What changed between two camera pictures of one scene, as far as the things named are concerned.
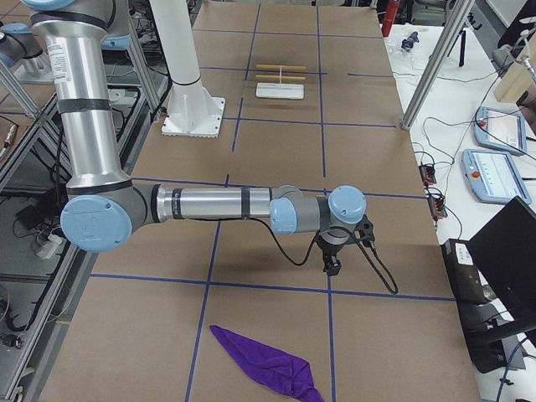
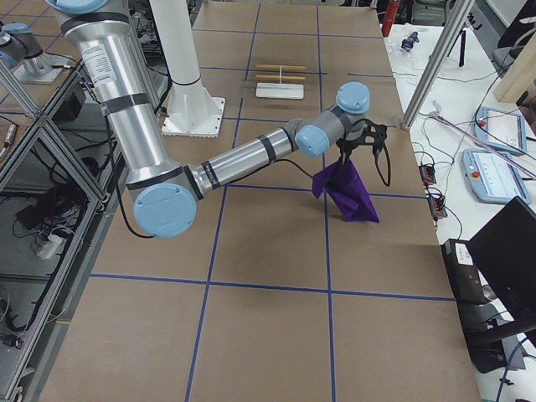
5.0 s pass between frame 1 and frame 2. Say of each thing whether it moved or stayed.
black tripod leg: stayed
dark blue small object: stayed
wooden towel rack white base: stayed
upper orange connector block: stayed
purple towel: moved
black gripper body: moved
